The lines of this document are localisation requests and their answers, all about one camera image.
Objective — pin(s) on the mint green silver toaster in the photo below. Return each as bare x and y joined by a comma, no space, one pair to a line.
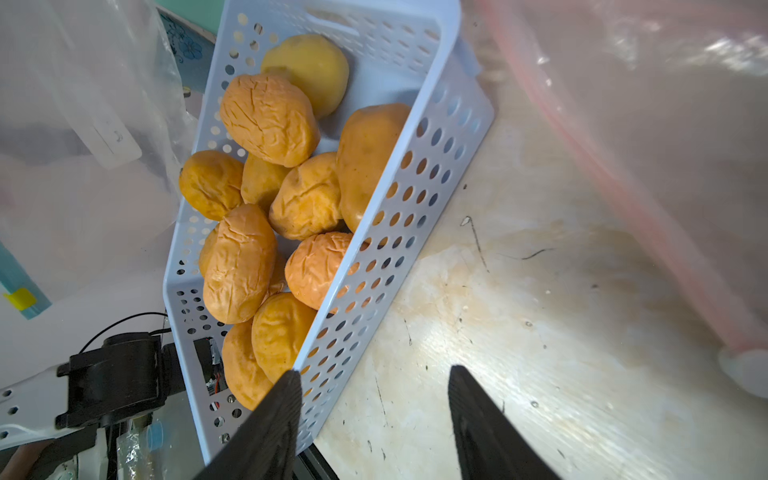
192,47

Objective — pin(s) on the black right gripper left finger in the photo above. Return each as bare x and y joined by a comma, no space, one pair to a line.
264,447

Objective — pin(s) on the clear pink zipper bag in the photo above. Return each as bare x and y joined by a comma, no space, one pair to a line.
664,104

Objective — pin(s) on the orange potato centre right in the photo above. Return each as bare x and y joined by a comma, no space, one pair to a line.
308,201

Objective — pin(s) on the light blue perforated plastic basket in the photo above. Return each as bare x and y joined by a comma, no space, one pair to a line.
399,51

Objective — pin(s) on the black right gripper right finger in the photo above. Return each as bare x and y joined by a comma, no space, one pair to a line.
488,445

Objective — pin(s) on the wrinkled orange potato top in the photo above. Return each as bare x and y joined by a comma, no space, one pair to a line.
270,118

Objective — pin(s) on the orange potato centre small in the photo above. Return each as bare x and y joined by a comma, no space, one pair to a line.
261,182

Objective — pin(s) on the clear blue zipper bag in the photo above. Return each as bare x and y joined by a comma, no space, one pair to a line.
94,130

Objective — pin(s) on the reddish orange potato right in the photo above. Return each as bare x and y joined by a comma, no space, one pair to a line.
312,267

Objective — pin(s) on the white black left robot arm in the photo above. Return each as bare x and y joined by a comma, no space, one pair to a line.
131,374

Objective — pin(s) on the yellow-green potato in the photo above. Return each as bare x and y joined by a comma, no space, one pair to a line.
316,66

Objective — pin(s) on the reddish potato lower centre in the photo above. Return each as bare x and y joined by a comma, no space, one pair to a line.
278,282

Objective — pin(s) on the orange potato tall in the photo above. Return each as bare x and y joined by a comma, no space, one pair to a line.
240,266

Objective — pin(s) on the orange potato left lower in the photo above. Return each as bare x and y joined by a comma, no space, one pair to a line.
206,251

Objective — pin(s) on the brown potato right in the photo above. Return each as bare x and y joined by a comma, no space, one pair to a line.
367,141

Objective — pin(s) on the orange potato lower right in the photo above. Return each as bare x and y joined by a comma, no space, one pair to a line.
279,329

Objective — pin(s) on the orange potato left upper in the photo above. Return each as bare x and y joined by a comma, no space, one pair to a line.
210,181

